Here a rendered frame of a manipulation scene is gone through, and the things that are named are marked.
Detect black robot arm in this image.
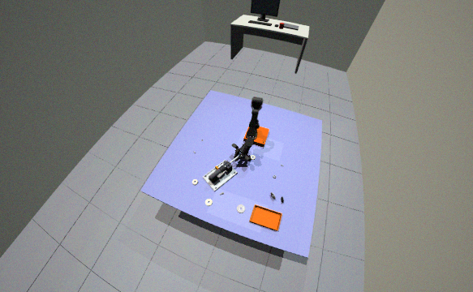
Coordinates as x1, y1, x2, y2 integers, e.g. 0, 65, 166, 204
245, 97, 263, 147

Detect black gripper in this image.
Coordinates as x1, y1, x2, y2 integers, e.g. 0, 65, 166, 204
231, 143, 252, 161

